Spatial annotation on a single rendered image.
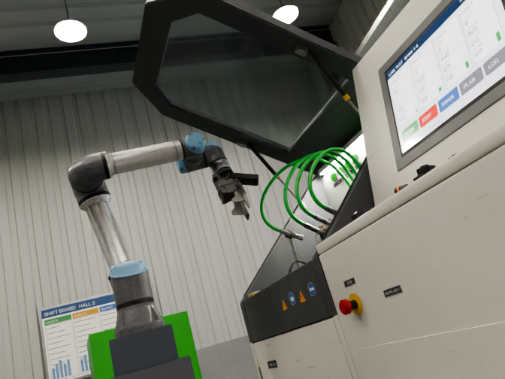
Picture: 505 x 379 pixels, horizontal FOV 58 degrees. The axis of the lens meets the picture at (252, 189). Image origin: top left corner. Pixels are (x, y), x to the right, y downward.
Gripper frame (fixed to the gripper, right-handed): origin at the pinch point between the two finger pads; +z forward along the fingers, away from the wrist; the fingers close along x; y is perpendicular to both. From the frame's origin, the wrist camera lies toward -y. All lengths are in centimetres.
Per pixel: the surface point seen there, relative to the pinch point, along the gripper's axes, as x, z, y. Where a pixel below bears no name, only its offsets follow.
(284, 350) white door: -12.9, 47.3, 7.4
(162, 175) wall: -533, -460, -55
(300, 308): 8.7, 43.4, 2.9
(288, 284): 8.5, 35.0, 2.5
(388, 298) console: 47, 61, -4
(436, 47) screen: 70, 14, -42
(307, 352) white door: 2, 54, 5
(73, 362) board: -595, -205, 172
